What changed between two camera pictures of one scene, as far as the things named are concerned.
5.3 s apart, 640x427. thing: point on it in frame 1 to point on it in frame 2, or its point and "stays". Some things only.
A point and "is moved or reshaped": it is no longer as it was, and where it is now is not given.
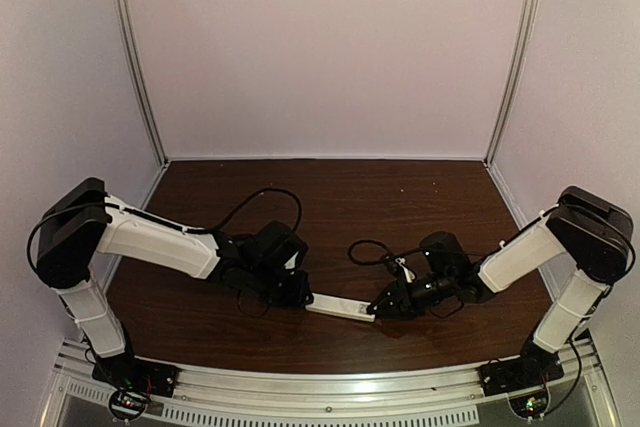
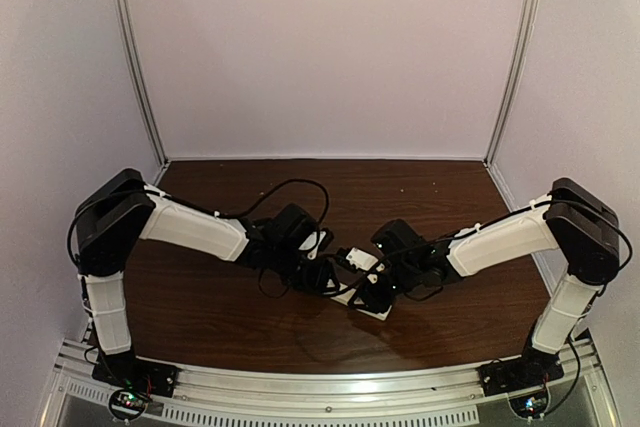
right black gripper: [400, 298] to [375, 297]
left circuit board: [126, 404] stays
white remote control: [341, 307] is moved or reshaped
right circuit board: [532, 405] stays
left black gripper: [298, 292] to [316, 279]
